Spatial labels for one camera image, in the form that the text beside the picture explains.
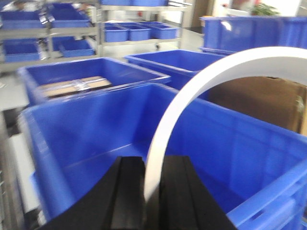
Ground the blue bin behind right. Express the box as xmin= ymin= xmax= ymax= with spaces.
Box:
xmin=125 ymin=49 xmax=225 ymax=90

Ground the large blue target bin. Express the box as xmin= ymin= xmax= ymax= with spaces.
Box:
xmin=21 ymin=84 xmax=307 ymax=230

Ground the blue bin with cardboard inside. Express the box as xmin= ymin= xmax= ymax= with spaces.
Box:
xmin=17 ymin=57 xmax=171 ymax=106

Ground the brown cardboard box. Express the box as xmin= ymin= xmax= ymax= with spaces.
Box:
xmin=209 ymin=77 xmax=307 ymax=135

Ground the green potted plant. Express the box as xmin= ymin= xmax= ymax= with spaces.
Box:
xmin=251 ymin=3 xmax=280 ymax=16

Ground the large blue crate far right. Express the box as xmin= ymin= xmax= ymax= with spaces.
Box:
xmin=200 ymin=16 xmax=307 ymax=55

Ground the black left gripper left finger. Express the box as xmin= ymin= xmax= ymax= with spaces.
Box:
xmin=40 ymin=156 xmax=145 ymax=230

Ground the white curved PVC piece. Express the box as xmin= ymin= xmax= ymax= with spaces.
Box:
xmin=144 ymin=46 xmax=307 ymax=202

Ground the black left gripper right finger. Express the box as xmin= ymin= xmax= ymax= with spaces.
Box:
xmin=145 ymin=155 xmax=236 ymax=230

